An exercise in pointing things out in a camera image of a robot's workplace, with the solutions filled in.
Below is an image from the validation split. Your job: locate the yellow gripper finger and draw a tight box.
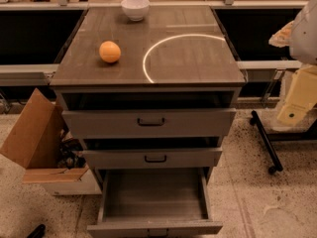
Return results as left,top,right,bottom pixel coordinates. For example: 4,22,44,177
277,65,317,126

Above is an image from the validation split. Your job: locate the orange fruit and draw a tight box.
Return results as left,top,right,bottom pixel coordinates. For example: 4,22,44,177
99,41,121,63

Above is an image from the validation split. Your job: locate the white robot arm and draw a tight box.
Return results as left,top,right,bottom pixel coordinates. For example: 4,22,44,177
268,0,317,126

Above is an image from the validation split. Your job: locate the grey middle drawer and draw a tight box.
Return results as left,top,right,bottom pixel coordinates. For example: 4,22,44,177
83,148,222,170

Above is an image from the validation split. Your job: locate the grey drawer cabinet wood top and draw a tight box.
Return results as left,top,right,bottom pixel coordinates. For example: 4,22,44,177
50,5,248,183

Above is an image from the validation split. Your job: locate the grey open bottom drawer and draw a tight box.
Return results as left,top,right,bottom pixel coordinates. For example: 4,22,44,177
87,168,222,238

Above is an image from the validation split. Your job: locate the grey top drawer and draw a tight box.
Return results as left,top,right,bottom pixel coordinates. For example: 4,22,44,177
62,108,236,139

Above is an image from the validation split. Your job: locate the white ceramic bowl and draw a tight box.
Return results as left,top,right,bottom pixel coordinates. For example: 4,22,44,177
121,0,150,21

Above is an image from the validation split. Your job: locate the open cardboard box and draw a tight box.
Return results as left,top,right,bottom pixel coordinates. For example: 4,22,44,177
1,89,101,196

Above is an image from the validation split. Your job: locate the black object on floor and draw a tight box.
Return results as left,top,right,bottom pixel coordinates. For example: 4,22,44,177
27,224,46,238

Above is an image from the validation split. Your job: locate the metal rail right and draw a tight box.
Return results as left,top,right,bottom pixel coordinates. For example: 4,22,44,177
238,60,301,103

